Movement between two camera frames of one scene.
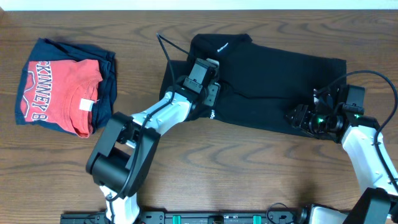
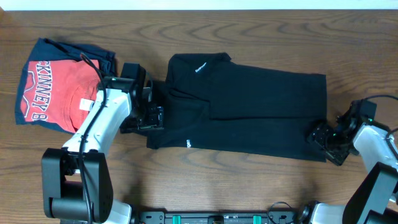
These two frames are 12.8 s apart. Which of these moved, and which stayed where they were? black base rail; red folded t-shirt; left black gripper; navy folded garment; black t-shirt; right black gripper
Moved: black t-shirt; right black gripper; left black gripper
Stayed: black base rail; red folded t-shirt; navy folded garment
